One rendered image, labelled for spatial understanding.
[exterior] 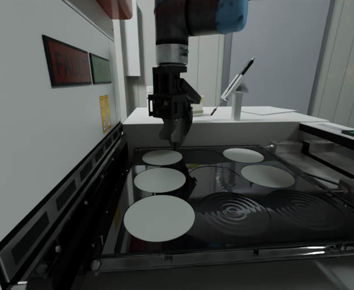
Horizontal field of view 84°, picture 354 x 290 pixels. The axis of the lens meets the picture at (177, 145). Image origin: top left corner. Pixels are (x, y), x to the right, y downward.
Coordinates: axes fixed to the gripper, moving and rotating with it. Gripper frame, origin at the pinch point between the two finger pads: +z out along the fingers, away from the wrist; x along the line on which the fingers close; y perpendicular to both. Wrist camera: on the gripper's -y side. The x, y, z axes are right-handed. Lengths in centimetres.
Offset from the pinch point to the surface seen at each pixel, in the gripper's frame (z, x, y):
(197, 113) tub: -6.3, -2.8, -17.3
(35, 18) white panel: -22.3, 6.0, 32.7
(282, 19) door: -76, -9, -211
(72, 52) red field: -20.3, 2.4, 27.6
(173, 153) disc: 1.2, 1.3, 3.7
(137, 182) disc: 1.3, 3.9, 19.5
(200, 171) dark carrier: 1.4, 11.7, 8.9
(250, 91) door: -4, -28, -196
